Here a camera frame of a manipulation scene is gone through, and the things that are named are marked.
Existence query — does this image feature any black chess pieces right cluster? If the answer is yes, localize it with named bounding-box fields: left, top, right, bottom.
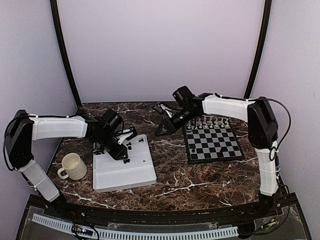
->
left=126, top=137, right=145, bottom=163

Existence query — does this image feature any black chess piece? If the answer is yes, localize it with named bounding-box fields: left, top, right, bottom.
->
left=217, top=147, right=224, bottom=158

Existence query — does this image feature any white plastic tray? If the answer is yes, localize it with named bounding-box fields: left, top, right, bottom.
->
left=92, top=134, right=157, bottom=193

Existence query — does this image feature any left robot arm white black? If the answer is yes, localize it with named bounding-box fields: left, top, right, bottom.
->
left=2, top=109, right=137, bottom=218

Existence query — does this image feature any black chess pieces left cluster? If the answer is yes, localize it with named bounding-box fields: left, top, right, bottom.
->
left=92, top=147, right=105, bottom=155

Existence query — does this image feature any right black frame post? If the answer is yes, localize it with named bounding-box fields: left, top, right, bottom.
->
left=243, top=0, right=273, bottom=99

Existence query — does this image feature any black grey chessboard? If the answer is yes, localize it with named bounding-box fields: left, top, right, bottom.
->
left=182, top=124, right=245, bottom=164

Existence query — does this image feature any black front rail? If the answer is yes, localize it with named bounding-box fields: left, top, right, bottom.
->
left=27, top=193, right=296, bottom=228

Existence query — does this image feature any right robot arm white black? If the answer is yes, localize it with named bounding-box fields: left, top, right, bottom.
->
left=153, top=85, right=283, bottom=217

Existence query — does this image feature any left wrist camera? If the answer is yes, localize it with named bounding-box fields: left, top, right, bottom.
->
left=117, top=126, right=138, bottom=145

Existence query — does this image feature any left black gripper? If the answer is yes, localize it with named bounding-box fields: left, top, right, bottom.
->
left=93, top=131, right=129, bottom=161

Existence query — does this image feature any cream ceramic mug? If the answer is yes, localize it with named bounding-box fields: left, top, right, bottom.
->
left=57, top=153, right=87, bottom=181

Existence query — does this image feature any white cable duct strip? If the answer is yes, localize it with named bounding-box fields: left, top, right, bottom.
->
left=31, top=213, right=239, bottom=240

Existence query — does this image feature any white chess pieces row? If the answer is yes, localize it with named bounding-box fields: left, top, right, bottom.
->
left=185, top=116, right=230, bottom=132

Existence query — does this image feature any black chess pieces cluster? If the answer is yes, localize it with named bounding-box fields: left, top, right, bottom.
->
left=92, top=147, right=105, bottom=155
left=126, top=137, right=145, bottom=163

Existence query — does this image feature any black frame post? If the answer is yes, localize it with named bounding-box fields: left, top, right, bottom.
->
left=243, top=0, right=273, bottom=99
left=49, top=0, right=82, bottom=108

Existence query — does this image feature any left black frame post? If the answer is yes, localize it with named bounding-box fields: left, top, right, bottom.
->
left=49, top=0, right=82, bottom=108

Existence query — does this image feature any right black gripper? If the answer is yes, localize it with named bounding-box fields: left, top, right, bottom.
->
left=154, top=107, right=198, bottom=137

